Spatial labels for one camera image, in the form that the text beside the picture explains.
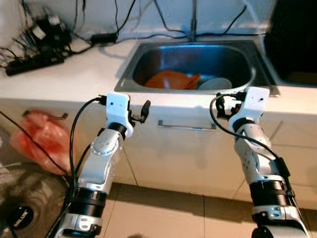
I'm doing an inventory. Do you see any dark cabinet handle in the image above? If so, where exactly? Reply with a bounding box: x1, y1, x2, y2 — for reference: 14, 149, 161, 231
22, 112, 69, 121

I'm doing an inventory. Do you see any metal drawer handle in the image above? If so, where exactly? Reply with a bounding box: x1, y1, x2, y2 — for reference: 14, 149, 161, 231
158, 120, 217, 131

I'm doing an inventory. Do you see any pale green plate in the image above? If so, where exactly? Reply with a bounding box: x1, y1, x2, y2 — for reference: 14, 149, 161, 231
197, 77, 232, 91

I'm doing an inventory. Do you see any black adapter cable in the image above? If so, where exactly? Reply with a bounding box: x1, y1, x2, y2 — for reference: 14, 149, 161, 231
115, 0, 137, 36

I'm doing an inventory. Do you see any orange plastic plate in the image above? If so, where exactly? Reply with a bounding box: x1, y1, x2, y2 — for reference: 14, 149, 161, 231
186, 73, 201, 90

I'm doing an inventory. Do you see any black stove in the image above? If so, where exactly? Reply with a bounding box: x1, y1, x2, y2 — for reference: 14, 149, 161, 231
264, 0, 317, 87

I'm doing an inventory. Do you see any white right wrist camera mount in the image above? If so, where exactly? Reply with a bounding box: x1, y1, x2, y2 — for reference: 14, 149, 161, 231
241, 87, 270, 124

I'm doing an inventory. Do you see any dark grey crumpled bag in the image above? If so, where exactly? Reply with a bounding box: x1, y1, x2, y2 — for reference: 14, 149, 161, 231
0, 159, 70, 238

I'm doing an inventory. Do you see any black power brick white label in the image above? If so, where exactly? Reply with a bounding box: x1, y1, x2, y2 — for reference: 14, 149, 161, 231
27, 15, 70, 50

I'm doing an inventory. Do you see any black disc white lettering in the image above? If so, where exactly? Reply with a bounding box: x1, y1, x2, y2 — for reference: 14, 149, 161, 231
7, 205, 34, 230

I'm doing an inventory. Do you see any orange plastic bowl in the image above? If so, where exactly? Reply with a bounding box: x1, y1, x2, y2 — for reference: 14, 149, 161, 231
145, 70, 201, 90

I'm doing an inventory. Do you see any red plastic bag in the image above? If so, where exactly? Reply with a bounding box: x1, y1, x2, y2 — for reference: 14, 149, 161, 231
10, 110, 72, 174

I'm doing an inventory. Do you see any flat black power adapter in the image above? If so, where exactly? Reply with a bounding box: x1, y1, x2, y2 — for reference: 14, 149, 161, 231
91, 32, 118, 46

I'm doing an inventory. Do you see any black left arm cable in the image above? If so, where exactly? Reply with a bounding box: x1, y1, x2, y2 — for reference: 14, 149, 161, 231
47, 97, 107, 238

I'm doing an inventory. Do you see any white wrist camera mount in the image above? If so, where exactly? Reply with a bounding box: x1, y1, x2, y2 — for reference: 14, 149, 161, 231
106, 93, 133, 137
241, 87, 270, 124

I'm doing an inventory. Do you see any stainless steel sink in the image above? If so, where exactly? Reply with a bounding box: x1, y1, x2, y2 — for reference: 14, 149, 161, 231
115, 40, 280, 96

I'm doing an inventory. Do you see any metal faucet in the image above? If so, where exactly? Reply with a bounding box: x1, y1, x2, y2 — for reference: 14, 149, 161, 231
188, 0, 199, 43

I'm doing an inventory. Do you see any black power strip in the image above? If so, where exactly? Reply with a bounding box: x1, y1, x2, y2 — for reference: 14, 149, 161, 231
6, 52, 65, 76

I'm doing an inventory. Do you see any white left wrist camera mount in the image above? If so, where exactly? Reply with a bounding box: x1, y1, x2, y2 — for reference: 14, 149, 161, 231
106, 93, 133, 137

